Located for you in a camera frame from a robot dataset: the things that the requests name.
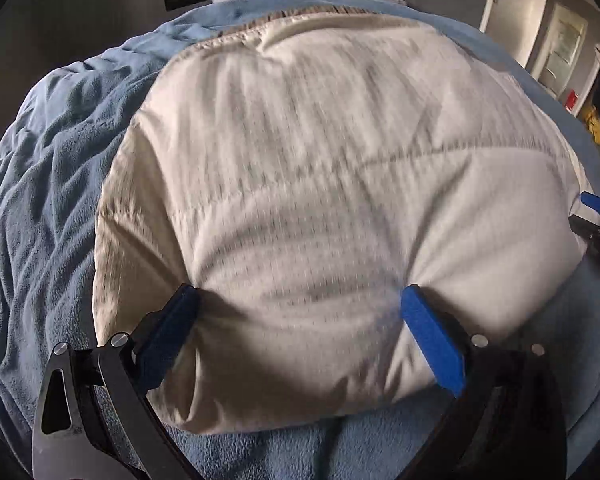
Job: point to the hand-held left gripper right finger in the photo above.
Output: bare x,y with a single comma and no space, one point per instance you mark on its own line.
432,340

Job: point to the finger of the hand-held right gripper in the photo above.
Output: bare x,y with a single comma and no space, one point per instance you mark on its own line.
586,227
596,204

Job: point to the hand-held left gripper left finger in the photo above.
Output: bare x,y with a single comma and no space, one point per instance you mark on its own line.
166,340

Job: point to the white hooded puffer jacket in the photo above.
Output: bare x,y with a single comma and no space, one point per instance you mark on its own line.
330,210

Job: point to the small red object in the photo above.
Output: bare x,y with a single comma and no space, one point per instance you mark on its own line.
571,100

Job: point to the glass panel door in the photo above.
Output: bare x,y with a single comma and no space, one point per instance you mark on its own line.
562,47

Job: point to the blue fleece blanket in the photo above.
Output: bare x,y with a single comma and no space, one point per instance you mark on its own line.
45,195

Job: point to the white door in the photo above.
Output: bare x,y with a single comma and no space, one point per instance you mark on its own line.
517,5

